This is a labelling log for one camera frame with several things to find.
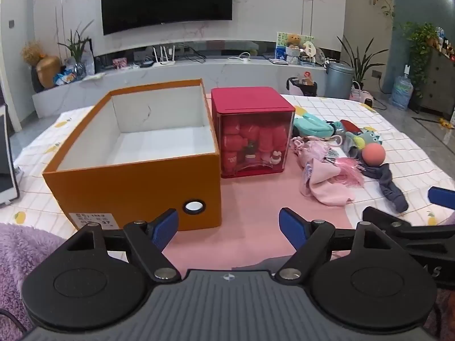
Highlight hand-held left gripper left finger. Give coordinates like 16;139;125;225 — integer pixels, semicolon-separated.
62;209;180;282

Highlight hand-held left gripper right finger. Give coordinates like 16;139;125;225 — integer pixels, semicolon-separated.
275;207;399;282

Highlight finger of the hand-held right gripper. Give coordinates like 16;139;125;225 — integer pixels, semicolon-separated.
362;206;415;236
427;186;455;208

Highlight orange cardboard box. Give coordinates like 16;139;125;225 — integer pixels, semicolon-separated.
42;79;223;232

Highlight blue-green monster plush toy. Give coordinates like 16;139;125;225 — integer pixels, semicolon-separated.
344;129;384;159

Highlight teal plush backpack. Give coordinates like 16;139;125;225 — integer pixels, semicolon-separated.
293;107;338;138

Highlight grey sock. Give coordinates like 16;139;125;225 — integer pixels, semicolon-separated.
363;163;409;214

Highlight pink paper bag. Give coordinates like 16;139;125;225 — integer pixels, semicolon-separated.
161;94;360;271

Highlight pink cloth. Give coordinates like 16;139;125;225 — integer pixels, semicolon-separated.
299;159;357;207

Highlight pink tassel scarf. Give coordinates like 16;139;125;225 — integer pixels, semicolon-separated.
332;157;367;187

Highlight pink ball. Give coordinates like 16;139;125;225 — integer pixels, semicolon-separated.
361;144;386;167

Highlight water jug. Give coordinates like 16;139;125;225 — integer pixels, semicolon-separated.
390;74;414;111

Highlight grey drawer cabinet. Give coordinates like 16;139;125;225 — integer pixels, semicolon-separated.
412;45;455;115

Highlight small pink appliance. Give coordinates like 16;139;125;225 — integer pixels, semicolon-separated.
349;80;376;106

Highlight red box with clear front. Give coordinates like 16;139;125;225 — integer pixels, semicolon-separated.
210;87;296;180

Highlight pink bag with black liner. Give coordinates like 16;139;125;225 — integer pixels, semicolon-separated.
286;71;318;97

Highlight grey trash can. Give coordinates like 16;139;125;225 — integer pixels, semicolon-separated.
325;62;355;100

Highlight purple fluffy blanket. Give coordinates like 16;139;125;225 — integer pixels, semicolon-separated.
0;222;69;332

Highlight marble television console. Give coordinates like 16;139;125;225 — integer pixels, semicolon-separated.
32;57;328;118

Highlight tall leafy floor plant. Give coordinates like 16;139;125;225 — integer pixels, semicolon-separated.
336;36;378;90

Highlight bushy green plant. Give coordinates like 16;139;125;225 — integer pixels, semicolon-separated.
401;21;440;99

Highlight white router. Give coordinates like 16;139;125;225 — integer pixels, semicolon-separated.
152;44;177;68

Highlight white tablet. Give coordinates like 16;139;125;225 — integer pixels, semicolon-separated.
0;105;20;207

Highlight white round fan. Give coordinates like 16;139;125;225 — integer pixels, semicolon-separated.
302;40;317;62

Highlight teddy bear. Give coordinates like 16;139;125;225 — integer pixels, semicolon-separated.
286;34;303;65

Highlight snack bags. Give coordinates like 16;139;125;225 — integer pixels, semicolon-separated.
53;67;78;86

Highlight green picture board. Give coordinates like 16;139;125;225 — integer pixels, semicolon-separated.
276;31;315;62

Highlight gold vase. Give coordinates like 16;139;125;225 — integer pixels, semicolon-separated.
36;55;62;90

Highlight dark vase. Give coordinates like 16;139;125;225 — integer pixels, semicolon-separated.
30;65;45;93

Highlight green plant in glass vase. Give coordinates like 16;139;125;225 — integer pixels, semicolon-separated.
57;19;95;79

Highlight dried flower bunch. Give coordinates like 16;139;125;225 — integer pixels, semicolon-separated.
21;41;46;66

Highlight pink drawstring pouch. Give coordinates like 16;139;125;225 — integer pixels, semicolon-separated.
291;136;330;168

